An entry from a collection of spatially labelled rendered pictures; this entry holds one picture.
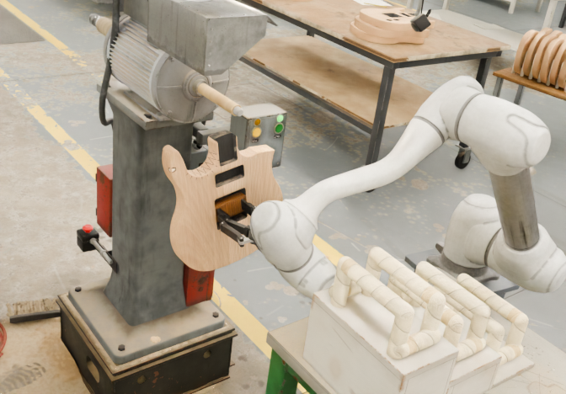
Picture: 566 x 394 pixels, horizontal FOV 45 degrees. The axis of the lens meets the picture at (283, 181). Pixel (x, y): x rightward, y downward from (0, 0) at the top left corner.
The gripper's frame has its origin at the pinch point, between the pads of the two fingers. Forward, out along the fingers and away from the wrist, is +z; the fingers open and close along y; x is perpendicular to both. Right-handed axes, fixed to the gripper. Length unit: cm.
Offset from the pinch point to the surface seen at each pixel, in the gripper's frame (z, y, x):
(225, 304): 73, 37, -107
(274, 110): 32, 38, 6
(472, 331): -73, 11, 4
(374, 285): -65, -10, 22
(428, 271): -59, 13, 10
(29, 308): 103, -39, -89
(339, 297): -57, -11, 14
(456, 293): -67, 12, 10
